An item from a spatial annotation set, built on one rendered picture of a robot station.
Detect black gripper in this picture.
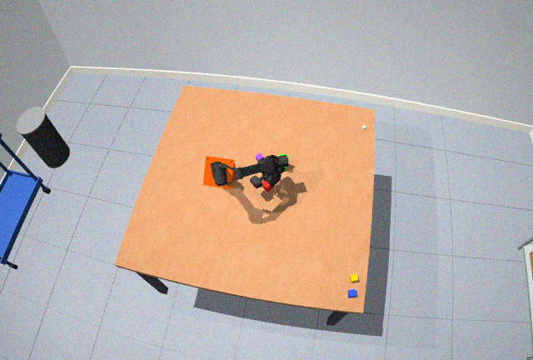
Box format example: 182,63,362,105
250,167,285,189

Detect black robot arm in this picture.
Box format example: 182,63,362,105
210,155,289,187

